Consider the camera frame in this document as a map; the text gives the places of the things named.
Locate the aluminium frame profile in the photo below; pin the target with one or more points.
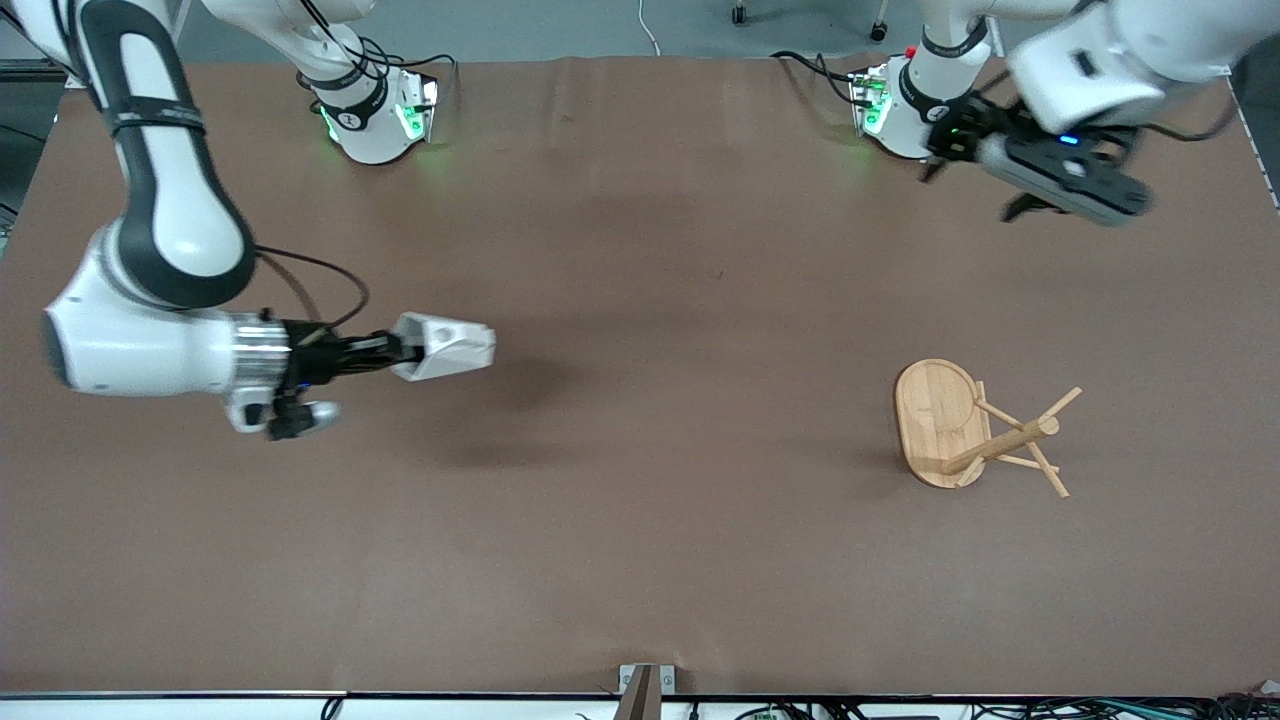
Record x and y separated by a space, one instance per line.
30 70

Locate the white faceted cup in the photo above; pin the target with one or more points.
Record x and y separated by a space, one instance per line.
450 347

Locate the brown mounting bar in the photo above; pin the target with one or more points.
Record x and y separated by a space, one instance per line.
640 700

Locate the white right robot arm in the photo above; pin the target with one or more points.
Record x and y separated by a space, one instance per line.
170 230

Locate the wooden cup rack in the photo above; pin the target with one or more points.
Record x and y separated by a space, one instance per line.
935 420

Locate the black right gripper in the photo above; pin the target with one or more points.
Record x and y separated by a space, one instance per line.
318 358

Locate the grey metal bracket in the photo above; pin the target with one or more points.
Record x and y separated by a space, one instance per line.
627 680

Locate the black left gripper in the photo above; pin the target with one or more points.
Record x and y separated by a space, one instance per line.
958 133

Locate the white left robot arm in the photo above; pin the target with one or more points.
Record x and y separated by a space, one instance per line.
1090 70

